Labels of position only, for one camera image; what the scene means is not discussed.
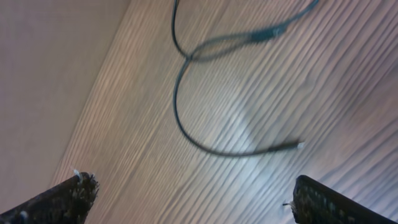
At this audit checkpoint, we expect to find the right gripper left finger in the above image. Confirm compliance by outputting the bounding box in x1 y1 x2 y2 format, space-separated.
1 172 99 224

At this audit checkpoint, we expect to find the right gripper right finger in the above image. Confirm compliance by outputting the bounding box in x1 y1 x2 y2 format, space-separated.
290 175 396 224

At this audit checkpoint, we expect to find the black usb cable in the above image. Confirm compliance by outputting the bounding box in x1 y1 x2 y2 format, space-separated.
172 0 305 158
189 0 320 62

